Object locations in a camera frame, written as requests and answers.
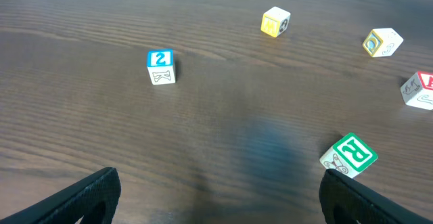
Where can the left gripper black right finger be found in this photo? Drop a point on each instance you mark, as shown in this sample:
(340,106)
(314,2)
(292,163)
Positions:
(344,200)

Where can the yellow edged block upper left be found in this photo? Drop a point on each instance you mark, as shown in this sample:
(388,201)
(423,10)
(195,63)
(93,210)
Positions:
(275,21)

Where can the white block centre top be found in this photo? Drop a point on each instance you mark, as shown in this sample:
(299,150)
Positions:
(382,42)

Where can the red letter A block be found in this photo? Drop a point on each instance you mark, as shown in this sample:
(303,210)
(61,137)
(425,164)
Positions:
(417,90)

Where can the green letter R block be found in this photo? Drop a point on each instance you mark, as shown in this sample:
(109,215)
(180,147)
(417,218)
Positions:
(350,156)

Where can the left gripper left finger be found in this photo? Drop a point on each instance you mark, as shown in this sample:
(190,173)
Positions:
(91,200)

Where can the blue number 2 block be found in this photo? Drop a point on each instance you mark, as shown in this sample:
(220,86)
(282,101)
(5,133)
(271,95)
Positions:
(161,66)

